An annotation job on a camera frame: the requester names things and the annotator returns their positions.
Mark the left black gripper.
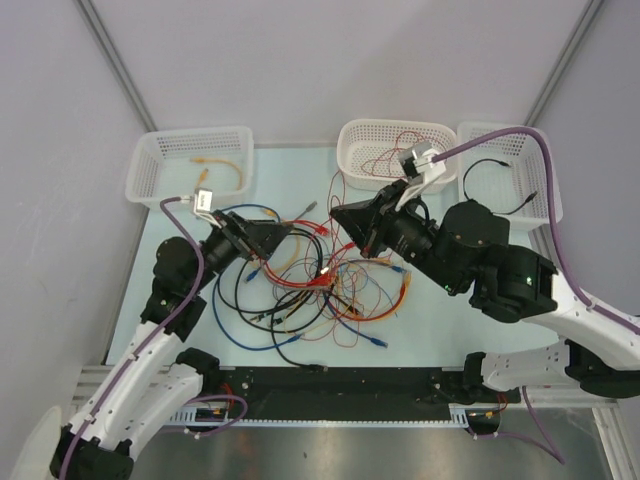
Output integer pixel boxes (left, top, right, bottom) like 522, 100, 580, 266
186, 209, 292, 293

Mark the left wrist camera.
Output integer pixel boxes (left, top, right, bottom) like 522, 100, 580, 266
180, 188, 215, 223

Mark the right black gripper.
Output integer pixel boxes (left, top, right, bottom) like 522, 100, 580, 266
330, 179, 463, 294

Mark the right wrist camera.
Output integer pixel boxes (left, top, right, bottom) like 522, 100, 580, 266
395, 141, 446, 211

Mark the left white plastic basket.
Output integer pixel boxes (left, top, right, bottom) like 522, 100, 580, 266
125, 126, 254, 210

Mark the black cable in basket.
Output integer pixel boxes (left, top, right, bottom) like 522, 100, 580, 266
460, 158, 539, 216

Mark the middle white plastic basket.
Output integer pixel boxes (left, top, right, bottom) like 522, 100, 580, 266
336, 119, 457, 191

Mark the white slotted cable duct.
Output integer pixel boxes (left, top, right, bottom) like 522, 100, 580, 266
165, 406, 469, 429

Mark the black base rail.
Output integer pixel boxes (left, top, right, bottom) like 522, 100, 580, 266
202, 367, 519, 423

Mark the right white plastic basket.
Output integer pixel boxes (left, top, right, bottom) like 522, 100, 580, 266
457, 134, 549, 231

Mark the yellow ethernet cable in basket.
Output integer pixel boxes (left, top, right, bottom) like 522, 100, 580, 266
189, 156, 246, 194

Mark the thin dark red wire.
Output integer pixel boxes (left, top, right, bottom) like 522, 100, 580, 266
360, 130, 431, 178

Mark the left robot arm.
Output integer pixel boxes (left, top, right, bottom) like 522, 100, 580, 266
50, 210, 293, 479

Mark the black ethernet cable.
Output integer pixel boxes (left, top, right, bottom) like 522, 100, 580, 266
217, 224, 331, 372

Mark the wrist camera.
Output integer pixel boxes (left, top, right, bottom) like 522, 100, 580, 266
180, 188, 215, 223
395, 141, 446, 211

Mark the yellow ethernet cable on table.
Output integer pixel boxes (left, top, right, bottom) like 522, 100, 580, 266
261, 207, 304, 281

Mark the red ethernet cable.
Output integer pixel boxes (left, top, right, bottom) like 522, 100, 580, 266
261, 220, 334, 291
279, 239, 361, 291

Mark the thick red orange cable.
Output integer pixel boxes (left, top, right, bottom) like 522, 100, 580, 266
324, 257, 414, 323

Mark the thin orange wire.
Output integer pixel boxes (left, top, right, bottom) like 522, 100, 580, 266
269, 249, 416, 349

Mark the white plastic basket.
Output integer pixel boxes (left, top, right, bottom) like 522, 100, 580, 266
336, 119, 457, 191
457, 134, 549, 231
125, 126, 254, 210

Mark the long blue ethernet cable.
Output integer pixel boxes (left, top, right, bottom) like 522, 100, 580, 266
212, 202, 306, 351

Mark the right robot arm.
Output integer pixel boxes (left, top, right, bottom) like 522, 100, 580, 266
330, 180, 639, 404

